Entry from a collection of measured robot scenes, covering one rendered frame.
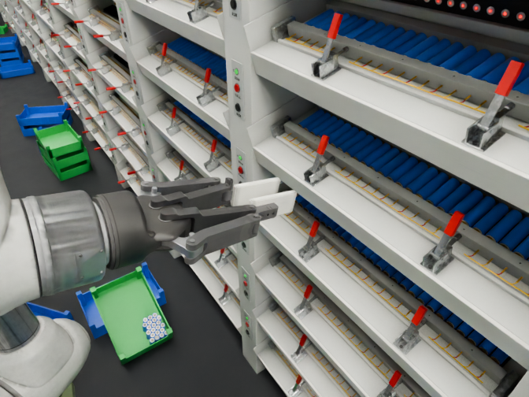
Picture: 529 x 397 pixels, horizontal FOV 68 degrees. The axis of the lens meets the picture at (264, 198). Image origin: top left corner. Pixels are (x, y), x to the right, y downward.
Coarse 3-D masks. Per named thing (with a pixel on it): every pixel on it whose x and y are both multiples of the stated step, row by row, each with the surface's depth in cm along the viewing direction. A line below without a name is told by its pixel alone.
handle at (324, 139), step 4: (324, 136) 70; (328, 136) 70; (320, 140) 71; (324, 140) 70; (320, 144) 71; (324, 144) 71; (320, 148) 71; (324, 148) 71; (316, 152) 72; (320, 152) 71; (316, 156) 72; (320, 156) 72; (316, 160) 72; (316, 164) 73; (312, 168) 74; (316, 168) 73
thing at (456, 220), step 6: (456, 216) 53; (462, 216) 53; (450, 222) 54; (456, 222) 53; (450, 228) 54; (456, 228) 54; (444, 234) 55; (450, 234) 54; (444, 240) 55; (438, 246) 56; (444, 246) 55; (438, 252) 56; (444, 252) 56
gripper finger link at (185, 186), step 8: (144, 184) 46; (152, 184) 46; (160, 184) 46; (168, 184) 47; (176, 184) 47; (184, 184) 47; (192, 184) 48; (200, 184) 48; (208, 184) 49; (160, 192) 46; (168, 192) 47; (184, 192) 48
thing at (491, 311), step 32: (256, 128) 84; (288, 160) 80; (320, 160) 78; (320, 192) 72; (352, 192) 70; (352, 224) 67; (384, 224) 64; (416, 224) 63; (384, 256) 64; (416, 256) 59; (480, 256) 57; (448, 288) 54; (480, 288) 53; (512, 288) 52; (480, 320) 52; (512, 320) 50; (512, 352) 50
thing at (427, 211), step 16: (288, 128) 84; (336, 160) 75; (352, 160) 72; (368, 176) 69; (384, 176) 68; (368, 192) 68; (384, 192) 68; (400, 192) 65; (416, 208) 62; (432, 208) 61; (432, 224) 62; (464, 224) 58; (464, 240) 57; (480, 240) 56; (496, 256) 54; (512, 256) 53; (512, 272) 53; (528, 272) 51
